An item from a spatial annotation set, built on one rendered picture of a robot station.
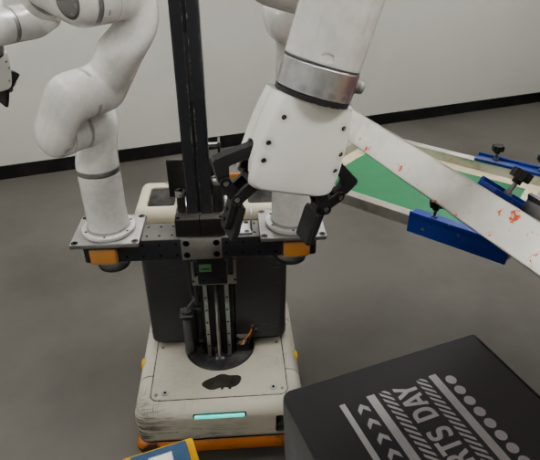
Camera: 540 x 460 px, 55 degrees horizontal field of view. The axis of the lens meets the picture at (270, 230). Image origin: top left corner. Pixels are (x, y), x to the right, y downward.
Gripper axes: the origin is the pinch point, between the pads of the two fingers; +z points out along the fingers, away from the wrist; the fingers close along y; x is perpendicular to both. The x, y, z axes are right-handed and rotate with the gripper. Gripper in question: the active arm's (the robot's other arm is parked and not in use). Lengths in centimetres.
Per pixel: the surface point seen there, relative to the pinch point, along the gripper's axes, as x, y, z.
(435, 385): -12, -56, 39
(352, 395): -16, -39, 44
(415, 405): -10, -49, 41
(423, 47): -380, -316, -16
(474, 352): -17, -69, 35
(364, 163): -115, -97, 26
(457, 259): -156, -219, 88
